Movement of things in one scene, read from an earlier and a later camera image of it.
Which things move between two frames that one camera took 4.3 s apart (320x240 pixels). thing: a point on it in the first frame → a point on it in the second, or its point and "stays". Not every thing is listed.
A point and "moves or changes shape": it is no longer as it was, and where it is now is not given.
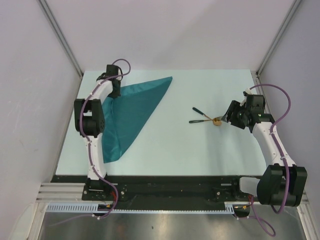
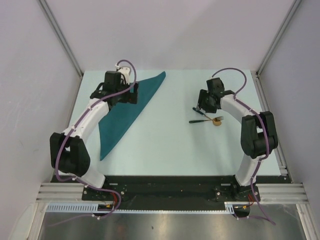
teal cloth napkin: [126, 115] moves or changes shape
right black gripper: [234, 106] → [201, 104]
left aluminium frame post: [60, 34] stays
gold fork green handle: [215, 119] stays
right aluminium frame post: [259, 70] stays
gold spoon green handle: [216, 122] stays
